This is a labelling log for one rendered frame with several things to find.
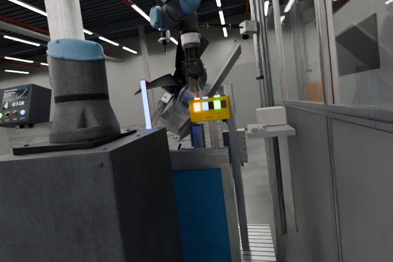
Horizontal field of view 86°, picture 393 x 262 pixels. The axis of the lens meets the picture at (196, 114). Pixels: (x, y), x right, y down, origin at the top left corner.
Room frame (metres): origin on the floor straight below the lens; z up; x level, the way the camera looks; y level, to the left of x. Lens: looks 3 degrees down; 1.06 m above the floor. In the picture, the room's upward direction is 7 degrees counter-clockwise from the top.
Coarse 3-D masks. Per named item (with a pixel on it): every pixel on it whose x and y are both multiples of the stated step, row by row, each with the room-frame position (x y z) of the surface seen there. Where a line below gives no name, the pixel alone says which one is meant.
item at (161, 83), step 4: (164, 76) 1.04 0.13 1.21; (168, 76) 1.06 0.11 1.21; (156, 80) 1.05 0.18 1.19; (160, 80) 1.08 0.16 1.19; (164, 80) 1.10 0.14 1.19; (168, 80) 1.12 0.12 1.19; (172, 80) 1.14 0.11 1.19; (152, 84) 1.09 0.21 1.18; (156, 84) 1.13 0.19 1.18; (160, 84) 1.17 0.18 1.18; (164, 84) 1.20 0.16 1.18; (168, 84) 1.23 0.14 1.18; (172, 84) 1.25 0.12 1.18; (140, 88) 1.06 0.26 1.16; (148, 88) 1.15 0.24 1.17; (136, 92) 1.08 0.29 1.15
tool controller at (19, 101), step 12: (0, 96) 1.08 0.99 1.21; (12, 96) 1.06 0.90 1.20; (24, 96) 1.04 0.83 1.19; (36, 96) 1.06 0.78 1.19; (48, 96) 1.12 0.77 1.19; (0, 108) 1.07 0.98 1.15; (12, 108) 1.04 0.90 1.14; (24, 108) 1.02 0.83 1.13; (36, 108) 1.05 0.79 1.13; (48, 108) 1.11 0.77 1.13; (0, 120) 1.05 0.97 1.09; (12, 120) 1.03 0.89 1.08; (24, 120) 1.01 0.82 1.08; (36, 120) 1.04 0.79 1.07; (48, 120) 1.10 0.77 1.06
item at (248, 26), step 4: (244, 20) 1.47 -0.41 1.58; (248, 20) 1.48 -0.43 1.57; (252, 20) 1.49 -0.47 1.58; (240, 24) 1.52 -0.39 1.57; (244, 24) 1.48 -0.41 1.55; (248, 24) 1.48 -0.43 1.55; (252, 24) 1.49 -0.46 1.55; (256, 24) 1.52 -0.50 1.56; (244, 28) 1.48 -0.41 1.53; (248, 28) 1.48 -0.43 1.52; (252, 28) 1.49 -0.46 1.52; (256, 28) 1.50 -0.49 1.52; (240, 32) 1.53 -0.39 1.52; (252, 32) 1.53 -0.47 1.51; (256, 32) 1.52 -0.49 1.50
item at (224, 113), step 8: (224, 96) 0.81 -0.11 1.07; (192, 104) 0.84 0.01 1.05; (200, 104) 0.83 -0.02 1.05; (192, 112) 0.84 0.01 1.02; (200, 112) 0.83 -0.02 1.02; (208, 112) 0.83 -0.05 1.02; (216, 112) 0.82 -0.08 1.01; (224, 112) 0.81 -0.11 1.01; (192, 120) 0.84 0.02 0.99; (200, 120) 0.83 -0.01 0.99; (208, 120) 0.83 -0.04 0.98; (224, 120) 0.85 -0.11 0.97
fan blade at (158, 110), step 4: (160, 100) 1.39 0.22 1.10; (160, 104) 1.36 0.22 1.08; (164, 104) 1.33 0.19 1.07; (156, 108) 1.37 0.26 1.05; (160, 108) 1.34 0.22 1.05; (164, 108) 1.32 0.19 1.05; (152, 112) 1.40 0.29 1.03; (156, 112) 1.35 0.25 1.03; (160, 112) 1.32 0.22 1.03; (152, 116) 1.36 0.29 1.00; (156, 116) 1.32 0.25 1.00; (152, 120) 1.33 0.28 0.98; (156, 120) 1.29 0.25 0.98; (152, 124) 1.30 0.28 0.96; (144, 128) 1.39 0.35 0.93
